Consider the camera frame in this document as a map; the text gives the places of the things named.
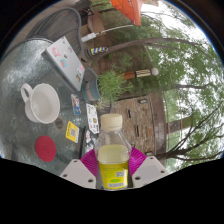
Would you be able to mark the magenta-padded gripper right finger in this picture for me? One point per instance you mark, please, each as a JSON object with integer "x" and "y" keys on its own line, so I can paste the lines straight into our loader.
{"x": 150, "y": 170}

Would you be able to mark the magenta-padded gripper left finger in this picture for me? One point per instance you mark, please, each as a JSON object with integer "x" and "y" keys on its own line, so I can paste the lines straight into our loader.
{"x": 78, "y": 175}

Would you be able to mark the clear bottle with yellow label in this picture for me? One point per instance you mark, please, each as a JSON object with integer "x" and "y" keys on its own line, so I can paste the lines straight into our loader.
{"x": 113, "y": 166}

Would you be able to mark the flat round red coaster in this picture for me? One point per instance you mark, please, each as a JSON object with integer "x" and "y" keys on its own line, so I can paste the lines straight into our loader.
{"x": 46, "y": 149}

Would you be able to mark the yellow card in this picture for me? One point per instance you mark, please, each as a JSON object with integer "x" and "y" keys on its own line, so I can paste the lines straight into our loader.
{"x": 72, "y": 132}

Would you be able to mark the dark forked tree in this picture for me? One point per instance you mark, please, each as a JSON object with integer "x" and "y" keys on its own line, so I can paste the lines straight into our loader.
{"x": 186, "y": 124}

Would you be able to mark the white sticker sheet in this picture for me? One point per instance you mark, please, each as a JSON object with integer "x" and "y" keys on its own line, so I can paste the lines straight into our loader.
{"x": 92, "y": 116}

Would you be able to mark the small colourful sticker card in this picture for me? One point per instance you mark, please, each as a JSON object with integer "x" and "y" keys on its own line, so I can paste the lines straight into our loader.
{"x": 76, "y": 104}

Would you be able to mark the white ceramic mug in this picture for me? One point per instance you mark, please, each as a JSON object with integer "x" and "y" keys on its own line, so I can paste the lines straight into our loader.
{"x": 43, "y": 103}

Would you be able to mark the green plant in blue pot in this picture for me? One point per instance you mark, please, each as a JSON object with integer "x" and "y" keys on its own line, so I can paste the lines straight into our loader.
{"x": 110, "y": 85}

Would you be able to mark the silver laptop with stickers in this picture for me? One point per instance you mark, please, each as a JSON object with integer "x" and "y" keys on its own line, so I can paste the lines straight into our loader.
{"x": 63, "y": 61}

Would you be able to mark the blue yellow striped cone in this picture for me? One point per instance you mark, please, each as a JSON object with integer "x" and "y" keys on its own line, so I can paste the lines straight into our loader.
{"x": 99, "y": 50}

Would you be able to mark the slender leaning tree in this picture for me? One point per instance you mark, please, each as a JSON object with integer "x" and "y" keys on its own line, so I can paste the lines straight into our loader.
{"x": 150, "y": 41}

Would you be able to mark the grey mesh patio chair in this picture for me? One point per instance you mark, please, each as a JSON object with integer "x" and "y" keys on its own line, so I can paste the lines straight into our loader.
{"x": 56, "y": 25}

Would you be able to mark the wooden bench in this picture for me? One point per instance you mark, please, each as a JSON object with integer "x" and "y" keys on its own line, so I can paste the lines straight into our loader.
{"x": 96, "y": 21}

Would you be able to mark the orange canopy with white pole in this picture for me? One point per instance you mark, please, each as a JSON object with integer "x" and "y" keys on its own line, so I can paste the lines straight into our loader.
{"x": 131, "y": 10}

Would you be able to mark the black wall lantern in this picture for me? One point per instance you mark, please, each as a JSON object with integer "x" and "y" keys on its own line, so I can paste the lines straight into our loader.
{"x": 143, "y": 101}

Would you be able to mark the globe lamp post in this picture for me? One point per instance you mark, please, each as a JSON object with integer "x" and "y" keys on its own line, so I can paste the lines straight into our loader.
{"x": 136, "y": 74}

